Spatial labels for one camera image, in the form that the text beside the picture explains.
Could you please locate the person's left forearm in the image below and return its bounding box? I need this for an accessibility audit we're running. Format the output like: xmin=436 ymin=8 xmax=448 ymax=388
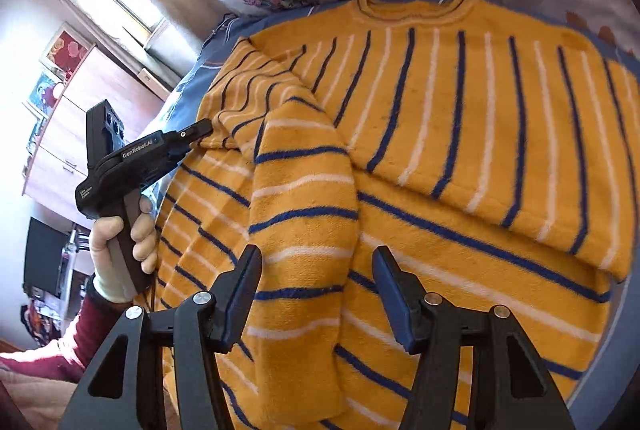
xmin=0 ymin=277 xmax=123 ymax=383

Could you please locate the black monitor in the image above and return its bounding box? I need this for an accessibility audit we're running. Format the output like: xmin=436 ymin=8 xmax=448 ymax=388
xmin=24 ymin=217 xmax=68 ymax=295

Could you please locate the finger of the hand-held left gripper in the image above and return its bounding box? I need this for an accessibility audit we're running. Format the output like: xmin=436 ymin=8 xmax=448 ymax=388
xmin=169 ymin=119 xmax=213 ymax=161

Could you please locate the blue bed sheet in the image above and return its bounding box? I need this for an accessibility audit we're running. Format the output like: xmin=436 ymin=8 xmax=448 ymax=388
xmin=145 ymin=0 xmax=640 ymax=430

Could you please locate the flower picture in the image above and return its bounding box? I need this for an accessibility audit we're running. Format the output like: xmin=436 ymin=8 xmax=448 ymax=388
xmin=40 ymin=23 xmax=93 ymax=80

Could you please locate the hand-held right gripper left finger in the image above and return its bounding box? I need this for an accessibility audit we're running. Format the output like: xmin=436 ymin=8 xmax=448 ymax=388
xmin=59 ymin=244 xmax=263 ymax=430

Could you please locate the wooden dresser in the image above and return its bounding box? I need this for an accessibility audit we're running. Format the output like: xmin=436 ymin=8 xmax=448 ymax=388
xmin=22 ymin=46 xmax=168 ymax=228

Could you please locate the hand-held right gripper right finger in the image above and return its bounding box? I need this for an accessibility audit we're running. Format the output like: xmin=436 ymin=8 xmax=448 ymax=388
xmin=371 ymin=245 xmax=578 ymax=430

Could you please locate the yellow striped sweater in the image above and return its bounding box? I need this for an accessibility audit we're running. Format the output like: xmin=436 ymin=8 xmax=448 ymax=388
xmin=152 ymin=0 xmax=640 ymax=430

